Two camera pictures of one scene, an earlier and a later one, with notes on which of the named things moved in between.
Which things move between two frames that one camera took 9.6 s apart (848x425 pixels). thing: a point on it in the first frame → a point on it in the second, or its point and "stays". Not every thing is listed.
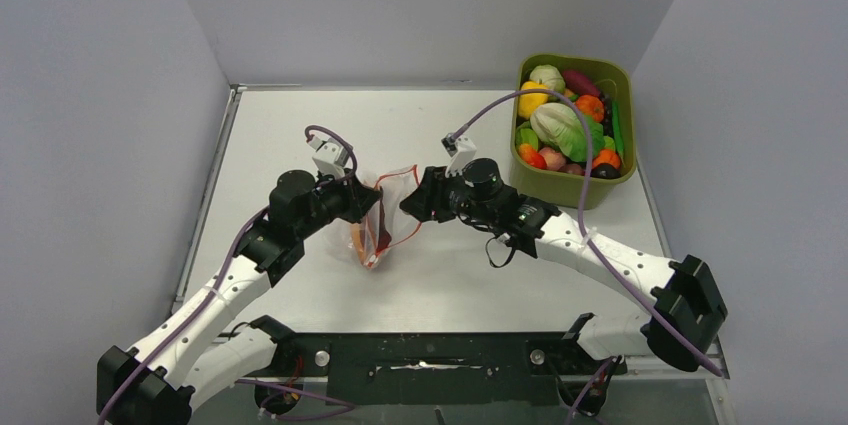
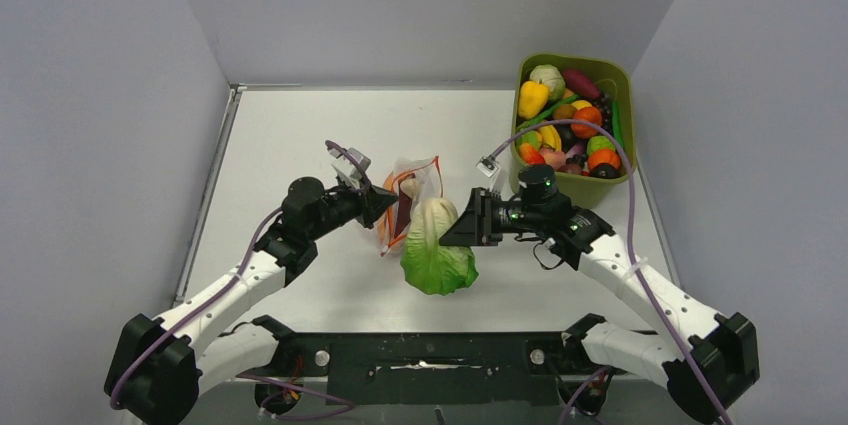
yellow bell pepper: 528,101 stays
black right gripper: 430,197 → 475,227
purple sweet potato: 579,85 stays
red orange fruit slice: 371,237 → 405,207
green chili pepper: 618,136 stays
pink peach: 554,160 stays
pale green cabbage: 549,75 stays
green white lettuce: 561,127 → 428,266
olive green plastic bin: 533,183 stays
